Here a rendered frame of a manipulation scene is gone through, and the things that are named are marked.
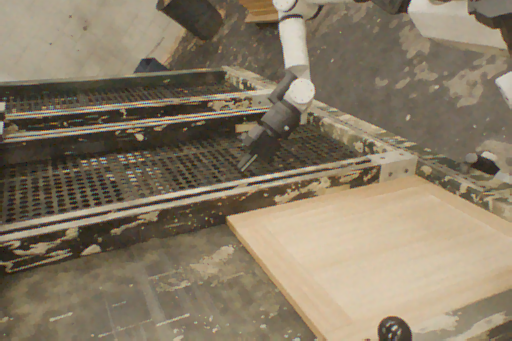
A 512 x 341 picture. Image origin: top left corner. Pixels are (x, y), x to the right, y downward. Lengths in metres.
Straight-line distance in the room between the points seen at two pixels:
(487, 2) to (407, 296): 0.52
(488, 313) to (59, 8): 5.63
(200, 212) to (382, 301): 0.41
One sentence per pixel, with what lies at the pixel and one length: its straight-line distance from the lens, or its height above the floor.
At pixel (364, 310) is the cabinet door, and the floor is 1.25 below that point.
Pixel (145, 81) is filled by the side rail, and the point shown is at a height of 1.22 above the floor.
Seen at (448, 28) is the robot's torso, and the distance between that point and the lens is 0.95.
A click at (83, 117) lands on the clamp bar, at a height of 1.51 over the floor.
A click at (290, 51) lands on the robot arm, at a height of 1.31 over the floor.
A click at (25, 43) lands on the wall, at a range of 5.92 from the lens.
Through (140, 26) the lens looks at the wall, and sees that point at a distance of 6.20.
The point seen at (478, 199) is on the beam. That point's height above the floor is 0.90.
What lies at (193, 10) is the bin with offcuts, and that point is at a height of 0.37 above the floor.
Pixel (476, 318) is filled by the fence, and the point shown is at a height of 1.17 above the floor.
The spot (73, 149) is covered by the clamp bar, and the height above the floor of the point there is 1.54.
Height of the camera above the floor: 1.90
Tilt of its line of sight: 34 degrees down
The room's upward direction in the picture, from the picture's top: 55 degrees counter-clockwise
